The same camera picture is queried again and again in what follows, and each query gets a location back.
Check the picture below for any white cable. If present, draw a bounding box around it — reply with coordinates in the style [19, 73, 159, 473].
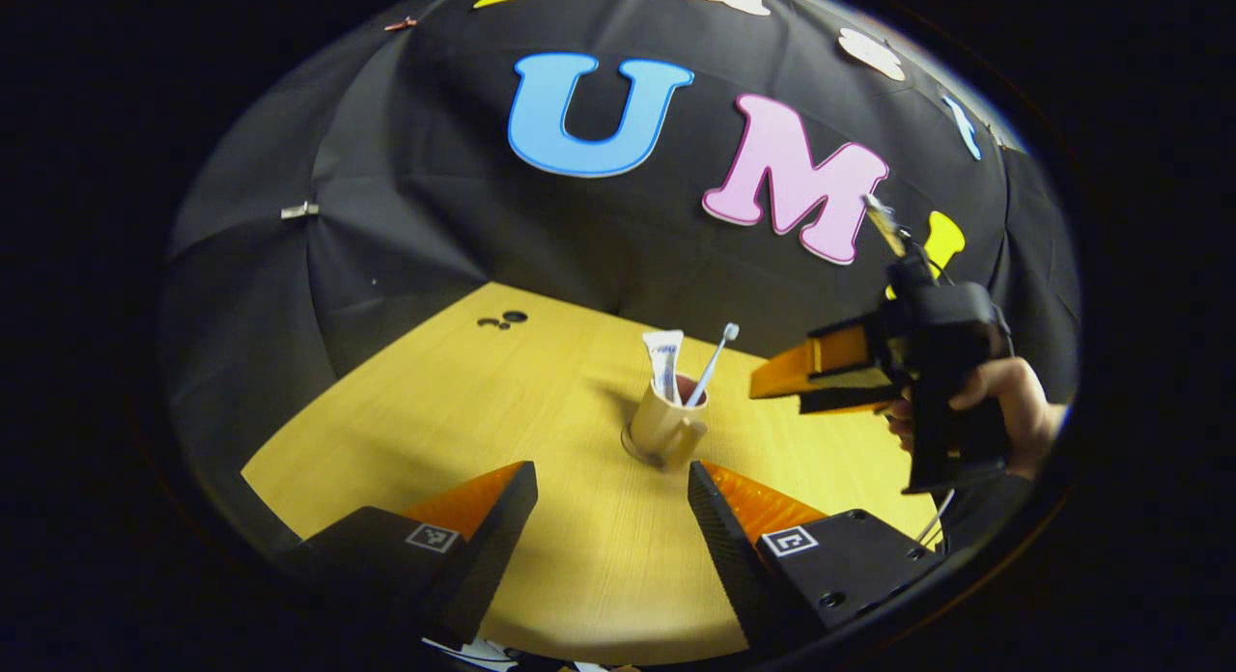
[917, 489, 957, 546]

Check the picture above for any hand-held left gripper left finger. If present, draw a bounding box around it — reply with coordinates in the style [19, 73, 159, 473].
[278, 462, 539, 644]

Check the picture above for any black backdrop cloth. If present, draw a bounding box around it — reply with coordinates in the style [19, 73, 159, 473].
[164, 0, 1082, 557]

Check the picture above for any beige cup with handle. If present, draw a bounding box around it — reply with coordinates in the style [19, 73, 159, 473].
[623, 373, 711, 472]

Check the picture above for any light blue toothbrush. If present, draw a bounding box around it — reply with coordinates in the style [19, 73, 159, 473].
[684, 322, 740, 407]

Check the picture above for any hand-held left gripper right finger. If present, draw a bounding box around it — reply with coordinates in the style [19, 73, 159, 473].
[688, 462, 952, 654]

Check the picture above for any white toothpaste tube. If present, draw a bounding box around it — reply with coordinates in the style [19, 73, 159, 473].
[642, 329, 685, 406]

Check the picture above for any wooden desktop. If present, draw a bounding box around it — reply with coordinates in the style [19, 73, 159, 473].
[241, 282, 952, 665]

